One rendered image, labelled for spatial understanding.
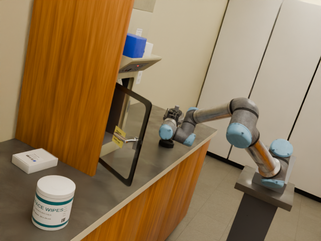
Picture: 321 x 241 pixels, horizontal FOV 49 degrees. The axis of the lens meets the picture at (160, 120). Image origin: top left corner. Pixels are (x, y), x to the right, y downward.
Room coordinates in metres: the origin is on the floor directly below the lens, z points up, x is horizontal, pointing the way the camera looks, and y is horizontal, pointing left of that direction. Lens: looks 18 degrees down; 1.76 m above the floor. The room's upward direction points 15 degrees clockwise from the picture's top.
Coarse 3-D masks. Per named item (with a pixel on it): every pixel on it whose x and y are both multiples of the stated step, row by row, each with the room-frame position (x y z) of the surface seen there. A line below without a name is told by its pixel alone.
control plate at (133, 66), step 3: (144, 63) 1.69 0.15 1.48; (147, 63) 1.73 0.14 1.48; (129, 66) 1.60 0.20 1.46; (132, 66) 1.63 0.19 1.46; (135, 66) 1.66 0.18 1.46; (138, 66) 1.69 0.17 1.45; (141, 66) 1.73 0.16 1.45; (123, 69) 1.59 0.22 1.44; (126, 69) 1.62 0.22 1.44; (138, 69) 1.76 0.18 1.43; (120, 72) 1.61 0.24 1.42; (123, 72) 1.64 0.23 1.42
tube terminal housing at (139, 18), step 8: (136, 16) 1.71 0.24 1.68; (144, 16) 1.79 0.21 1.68; (136, 24) 1.73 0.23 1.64; (144, 24) 1.81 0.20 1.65; (128, 32) 1.68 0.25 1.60; (144, 32) 1.83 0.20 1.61; (128, 72) 1.76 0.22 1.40; (136, 72) 1.84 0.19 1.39; (136, 80) 1.86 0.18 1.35; (128, 88) 1.86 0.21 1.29
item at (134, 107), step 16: (128, 96) 1.45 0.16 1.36; (112, 112) 1.51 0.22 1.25; (128, 112) 1.44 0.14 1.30; (144, 112) 1.38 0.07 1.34; (112, 128) 1.49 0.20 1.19; (128, 128) 1.42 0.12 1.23; (144, 128) 1.36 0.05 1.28; (112, 144) 1.48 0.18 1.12; (128, 144) 1.41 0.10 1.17; (112, 160) 1.46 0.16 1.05; (128, 160) 1.39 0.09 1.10; (128, 176) 1.37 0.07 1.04
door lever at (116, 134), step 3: (114, 132) 1.40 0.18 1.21; (117, 132) 1.40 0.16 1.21; (117, 135) 1.39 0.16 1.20; (120, 135) 1.38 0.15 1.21; (120, 138) 1.37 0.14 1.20; (123, 138) 1.36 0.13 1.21; (132, 138) 1.39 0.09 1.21; (123, 141) 1.35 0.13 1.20; (126, 141) 1.35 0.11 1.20; (129, 141) 1.36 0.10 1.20; (132, 141) 1.38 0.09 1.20; (135, 141) 1.38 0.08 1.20
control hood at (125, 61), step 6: (126, 60) 1.54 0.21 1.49; (132, 60) 1.53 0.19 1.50; (138, 60) 1.58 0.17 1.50; (144, 60) 1.64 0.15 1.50; (150, 60) 1.71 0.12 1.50; (156, 60) 1.78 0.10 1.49; (120, 66) 1.54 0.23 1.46; (126, 66) 1.57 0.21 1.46; (144, 66) 1.77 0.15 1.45; (126, 72) 1.68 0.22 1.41
